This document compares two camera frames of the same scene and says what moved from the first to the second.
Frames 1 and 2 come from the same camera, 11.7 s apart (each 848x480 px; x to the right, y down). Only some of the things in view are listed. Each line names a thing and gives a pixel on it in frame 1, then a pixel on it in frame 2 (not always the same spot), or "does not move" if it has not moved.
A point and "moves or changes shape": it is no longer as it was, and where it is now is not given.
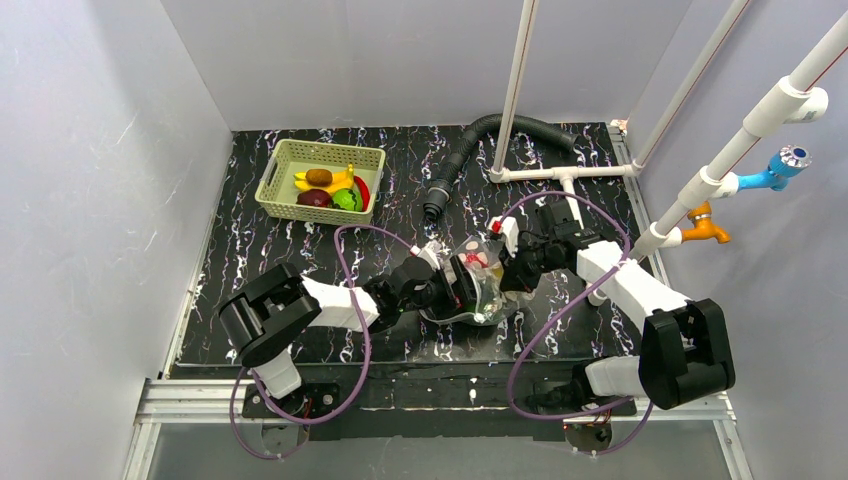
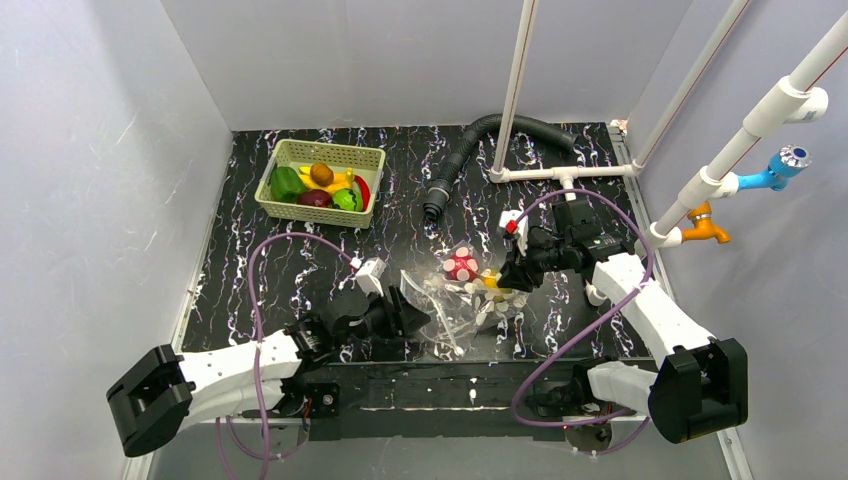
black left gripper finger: [465, 297] -> [410, 317]
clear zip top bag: [476, 269] moves or changes shape
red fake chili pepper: [365, 193] does not move
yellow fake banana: [340, 181] does not move
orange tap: [704, 228] does not move
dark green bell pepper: [488, 295] -> [286, 185]
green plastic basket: [277, 192] does not move
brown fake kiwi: [319, 177] does not move
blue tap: [785, 164] does not move
